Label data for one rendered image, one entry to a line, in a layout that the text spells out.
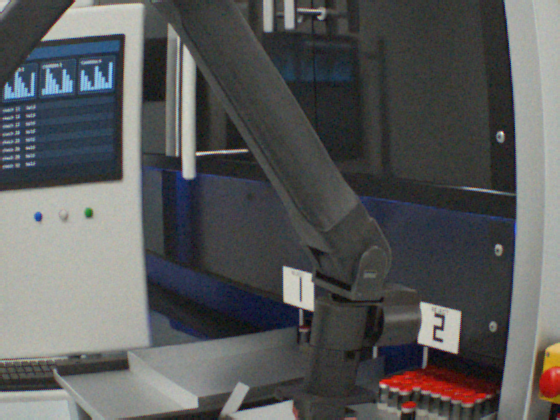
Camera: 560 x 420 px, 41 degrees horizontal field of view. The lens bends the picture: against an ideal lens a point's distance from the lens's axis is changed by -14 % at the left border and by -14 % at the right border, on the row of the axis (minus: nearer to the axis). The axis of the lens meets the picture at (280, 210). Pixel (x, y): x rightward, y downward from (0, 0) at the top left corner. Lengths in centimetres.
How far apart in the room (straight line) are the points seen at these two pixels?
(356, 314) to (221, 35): 32
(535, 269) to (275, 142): 36
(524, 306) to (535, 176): 16
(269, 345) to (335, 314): 65
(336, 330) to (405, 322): 9
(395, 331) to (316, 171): 21
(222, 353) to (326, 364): 60
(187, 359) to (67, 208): 43
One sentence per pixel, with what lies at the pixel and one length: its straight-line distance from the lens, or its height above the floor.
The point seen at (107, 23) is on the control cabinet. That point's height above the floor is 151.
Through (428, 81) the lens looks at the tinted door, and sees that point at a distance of 111.
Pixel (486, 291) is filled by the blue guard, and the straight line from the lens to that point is 104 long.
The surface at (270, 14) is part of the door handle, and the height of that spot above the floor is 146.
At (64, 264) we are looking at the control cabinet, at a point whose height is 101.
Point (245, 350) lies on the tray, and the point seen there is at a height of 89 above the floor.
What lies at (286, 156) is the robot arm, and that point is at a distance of 80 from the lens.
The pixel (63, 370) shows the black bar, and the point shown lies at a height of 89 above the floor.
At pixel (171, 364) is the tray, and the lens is 143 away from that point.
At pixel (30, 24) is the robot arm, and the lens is 69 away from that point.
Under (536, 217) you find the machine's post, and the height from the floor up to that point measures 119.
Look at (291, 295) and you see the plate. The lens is 139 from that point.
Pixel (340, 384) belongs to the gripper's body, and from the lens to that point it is 90.
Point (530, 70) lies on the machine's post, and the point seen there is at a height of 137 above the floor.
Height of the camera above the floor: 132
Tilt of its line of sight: 8 degrees down
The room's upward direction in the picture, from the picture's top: 1 degrees counter-clockwise
